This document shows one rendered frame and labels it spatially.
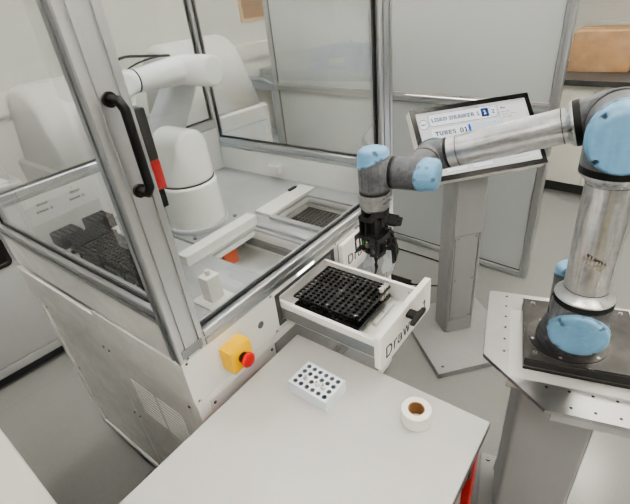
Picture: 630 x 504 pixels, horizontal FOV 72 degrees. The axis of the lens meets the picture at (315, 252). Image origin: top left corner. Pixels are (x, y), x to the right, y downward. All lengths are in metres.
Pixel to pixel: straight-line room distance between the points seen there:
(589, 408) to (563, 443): 0.27
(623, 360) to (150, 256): 1.14
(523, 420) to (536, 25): 1.81
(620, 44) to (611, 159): 3.17
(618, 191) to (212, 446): 1.00
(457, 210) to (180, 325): 1.37
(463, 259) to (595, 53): 2.32
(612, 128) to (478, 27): 1.81
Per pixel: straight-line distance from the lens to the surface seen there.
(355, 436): 1.10
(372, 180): 1.03
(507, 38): 2.59
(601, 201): 0.96
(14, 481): 0.69
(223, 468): 1.11
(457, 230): 2.07
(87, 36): 0.83
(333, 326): 1.17
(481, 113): 1.96
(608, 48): 4.06
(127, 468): 2.20
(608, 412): 1.26
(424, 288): 1.24
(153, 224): 0.91
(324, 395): 1.13
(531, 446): 1.53
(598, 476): 2.11
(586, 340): 1.09
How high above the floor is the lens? 1.66
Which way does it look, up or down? 31 degrees down
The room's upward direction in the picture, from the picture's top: 7 degrees counter-clockwise
